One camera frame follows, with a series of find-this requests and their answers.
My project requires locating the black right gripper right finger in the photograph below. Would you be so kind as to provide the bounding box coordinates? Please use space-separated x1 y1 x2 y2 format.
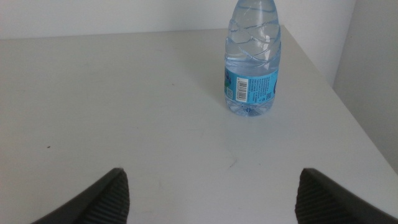
294 167 398 224

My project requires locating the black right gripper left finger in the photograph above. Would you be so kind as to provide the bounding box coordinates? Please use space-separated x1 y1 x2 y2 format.
30 167 131 224

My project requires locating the clear water bottle blue label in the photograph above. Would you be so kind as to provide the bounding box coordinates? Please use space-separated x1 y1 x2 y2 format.
223 0 282 118

